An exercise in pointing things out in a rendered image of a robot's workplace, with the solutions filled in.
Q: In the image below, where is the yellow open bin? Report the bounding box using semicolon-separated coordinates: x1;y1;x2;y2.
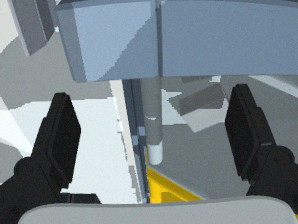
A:
146;148;202;203

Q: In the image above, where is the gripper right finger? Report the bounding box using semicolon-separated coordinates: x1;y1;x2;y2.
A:
225;84;298;215

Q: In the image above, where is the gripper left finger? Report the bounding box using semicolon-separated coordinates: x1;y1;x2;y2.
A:
0;92;81;224

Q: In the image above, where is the grey bin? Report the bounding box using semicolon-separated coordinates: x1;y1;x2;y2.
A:
140;75;298;200

